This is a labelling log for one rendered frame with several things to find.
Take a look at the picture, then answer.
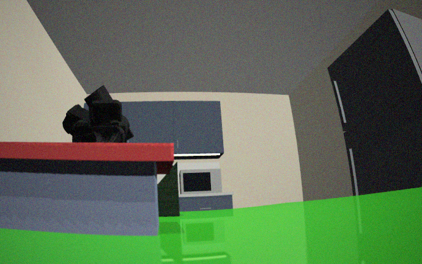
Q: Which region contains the red box lid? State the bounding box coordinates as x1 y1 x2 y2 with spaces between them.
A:
0 142 174 175

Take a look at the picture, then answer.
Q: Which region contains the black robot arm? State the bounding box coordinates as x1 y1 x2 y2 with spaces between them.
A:
62 85 134 143

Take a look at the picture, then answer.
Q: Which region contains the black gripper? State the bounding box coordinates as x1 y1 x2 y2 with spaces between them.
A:
89 100 127 143

